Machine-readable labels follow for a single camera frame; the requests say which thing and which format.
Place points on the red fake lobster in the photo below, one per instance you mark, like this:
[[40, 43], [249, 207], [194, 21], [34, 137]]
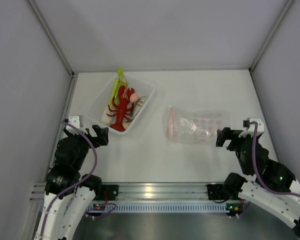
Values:
[[121, 110]]

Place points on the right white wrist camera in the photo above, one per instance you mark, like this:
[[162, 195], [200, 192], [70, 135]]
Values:
[[253, 126]]

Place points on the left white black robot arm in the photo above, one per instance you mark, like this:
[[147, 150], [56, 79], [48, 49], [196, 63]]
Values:
[[61, 214]]

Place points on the fake grey fish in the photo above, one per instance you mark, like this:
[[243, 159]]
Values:
[[137, 107]]

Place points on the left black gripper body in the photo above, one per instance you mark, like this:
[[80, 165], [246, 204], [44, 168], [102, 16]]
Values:
[[84, 143]]

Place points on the clear zip top bag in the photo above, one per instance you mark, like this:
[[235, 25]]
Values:
[[195, 126]]

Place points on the translucent white plastic basket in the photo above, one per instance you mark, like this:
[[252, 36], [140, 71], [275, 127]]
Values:
[[94, 112]]

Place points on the fake pink egg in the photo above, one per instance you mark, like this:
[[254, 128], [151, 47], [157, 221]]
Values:
[[134, 97]]

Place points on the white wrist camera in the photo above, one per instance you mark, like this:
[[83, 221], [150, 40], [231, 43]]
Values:
[[253, 126], [76, 121]]

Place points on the right aluminium frame post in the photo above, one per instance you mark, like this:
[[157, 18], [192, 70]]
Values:
[[288, 4]]

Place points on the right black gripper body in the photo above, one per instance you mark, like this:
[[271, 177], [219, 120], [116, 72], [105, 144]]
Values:
[[237, 149]]

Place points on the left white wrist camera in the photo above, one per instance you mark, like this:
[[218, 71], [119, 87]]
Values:
[[76, 121]]

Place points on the left aluminium frame post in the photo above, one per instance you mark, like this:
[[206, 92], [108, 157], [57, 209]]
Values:
[[49, 34]]

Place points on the white slotted cable duct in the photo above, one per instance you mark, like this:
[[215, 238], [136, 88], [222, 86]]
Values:
[[207, 207]]

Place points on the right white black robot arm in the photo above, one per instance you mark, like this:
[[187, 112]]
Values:
[[264, 182]]

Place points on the fake green leek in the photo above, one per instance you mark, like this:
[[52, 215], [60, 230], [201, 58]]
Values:
[[118, 82]]

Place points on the aluminium frame post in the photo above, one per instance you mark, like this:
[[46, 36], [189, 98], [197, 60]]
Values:
[[288, 4], [49, 34]]

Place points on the aluminium rail base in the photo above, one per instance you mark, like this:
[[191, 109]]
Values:
[[158, 192]]

